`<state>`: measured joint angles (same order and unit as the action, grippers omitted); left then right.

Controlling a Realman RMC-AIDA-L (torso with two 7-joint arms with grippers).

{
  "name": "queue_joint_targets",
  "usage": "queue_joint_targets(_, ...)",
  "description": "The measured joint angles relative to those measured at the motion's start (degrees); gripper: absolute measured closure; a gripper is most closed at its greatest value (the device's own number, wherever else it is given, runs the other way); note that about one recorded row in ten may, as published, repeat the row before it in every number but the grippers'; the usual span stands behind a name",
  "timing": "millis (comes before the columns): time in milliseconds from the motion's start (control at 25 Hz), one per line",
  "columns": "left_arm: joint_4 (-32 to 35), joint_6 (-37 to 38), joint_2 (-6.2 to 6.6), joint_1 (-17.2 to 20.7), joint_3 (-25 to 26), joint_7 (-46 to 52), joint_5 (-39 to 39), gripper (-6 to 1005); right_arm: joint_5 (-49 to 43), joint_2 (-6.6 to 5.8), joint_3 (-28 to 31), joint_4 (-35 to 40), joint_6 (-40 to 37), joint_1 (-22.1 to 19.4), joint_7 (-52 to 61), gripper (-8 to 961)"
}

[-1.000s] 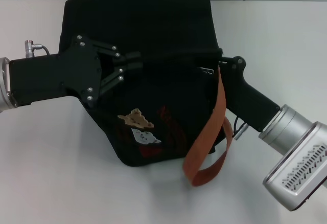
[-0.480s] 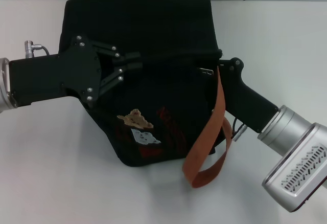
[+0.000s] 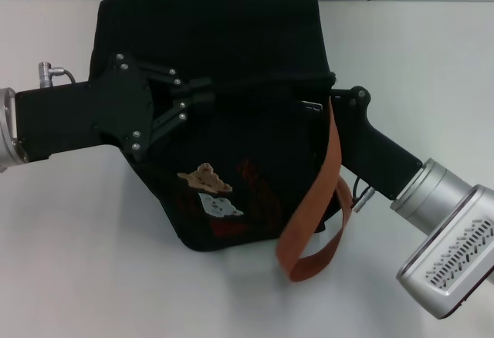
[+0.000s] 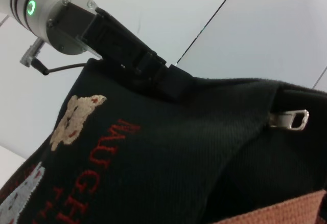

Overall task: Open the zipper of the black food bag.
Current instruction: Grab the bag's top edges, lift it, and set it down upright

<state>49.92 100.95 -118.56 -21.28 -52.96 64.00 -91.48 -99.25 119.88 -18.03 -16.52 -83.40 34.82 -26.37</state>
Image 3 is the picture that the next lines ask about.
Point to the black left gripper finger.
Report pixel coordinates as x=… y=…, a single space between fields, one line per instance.
x=198 y=102
x=197 y=84

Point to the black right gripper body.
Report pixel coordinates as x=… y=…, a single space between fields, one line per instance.
x=370 y=156

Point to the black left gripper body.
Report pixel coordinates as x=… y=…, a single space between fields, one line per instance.
x=85 y=118

